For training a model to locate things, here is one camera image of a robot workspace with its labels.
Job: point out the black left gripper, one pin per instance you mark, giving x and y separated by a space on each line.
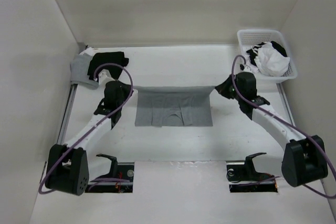
127 89

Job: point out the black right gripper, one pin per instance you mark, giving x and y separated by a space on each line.
222 88

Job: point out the grey tank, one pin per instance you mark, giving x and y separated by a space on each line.
79 72
174 106

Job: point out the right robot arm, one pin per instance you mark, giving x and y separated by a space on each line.
304 157

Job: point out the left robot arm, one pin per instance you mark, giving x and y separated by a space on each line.
73 167

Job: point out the folded black tank top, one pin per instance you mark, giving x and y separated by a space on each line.
108 57

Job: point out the folded grey tank top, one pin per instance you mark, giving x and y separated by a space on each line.
79 72

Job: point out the folded white tank top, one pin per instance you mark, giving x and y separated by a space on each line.
89 51

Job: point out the white tank top in basket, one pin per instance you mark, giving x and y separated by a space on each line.
269 62

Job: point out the black tank top in basket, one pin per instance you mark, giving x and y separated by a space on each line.
253 51

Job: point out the white plastic laundry basket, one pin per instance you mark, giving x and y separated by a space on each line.
249 37

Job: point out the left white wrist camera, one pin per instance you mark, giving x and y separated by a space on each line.
103 78

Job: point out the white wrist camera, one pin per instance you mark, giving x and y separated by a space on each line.
103 78
245 68

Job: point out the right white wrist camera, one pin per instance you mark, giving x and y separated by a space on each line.
245 68

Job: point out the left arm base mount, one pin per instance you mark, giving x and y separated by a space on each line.
107 175

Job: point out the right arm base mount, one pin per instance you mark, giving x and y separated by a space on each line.
244 178

